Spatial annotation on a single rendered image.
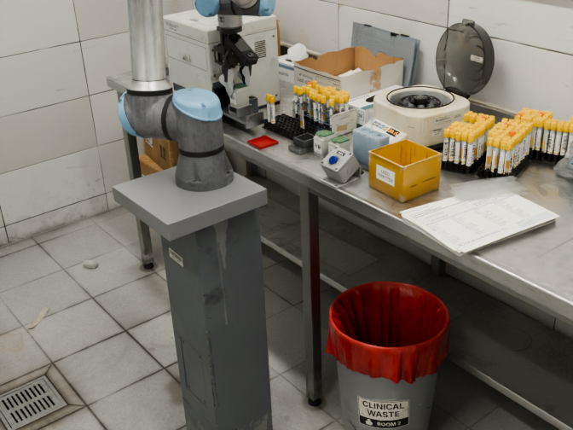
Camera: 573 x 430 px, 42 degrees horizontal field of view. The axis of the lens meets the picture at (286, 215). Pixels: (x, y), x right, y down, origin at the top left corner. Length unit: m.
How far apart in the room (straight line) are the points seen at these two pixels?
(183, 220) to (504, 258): 0.73
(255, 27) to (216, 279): 0.90
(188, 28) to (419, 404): 1.37
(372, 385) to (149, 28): 1.15
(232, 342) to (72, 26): 1.96
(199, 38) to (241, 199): 0.74
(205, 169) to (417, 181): 0.53
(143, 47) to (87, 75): 1.81
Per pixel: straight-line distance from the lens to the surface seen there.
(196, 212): 1.77
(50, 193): 3.77
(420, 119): 2.13
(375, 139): 2.01
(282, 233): 2.99
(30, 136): 3.64
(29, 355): 2.99
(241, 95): 2.35
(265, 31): 2.50
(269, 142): 2.26
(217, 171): 1.87
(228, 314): 2.04
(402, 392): 2.22
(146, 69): 1.89
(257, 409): 2.31
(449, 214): 1.81
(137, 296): 3.19
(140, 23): 1.88
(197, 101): 1.83
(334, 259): 2.80
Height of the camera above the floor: 1.73
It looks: 28 degrees down
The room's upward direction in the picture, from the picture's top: 2 degrees counter-clockwise
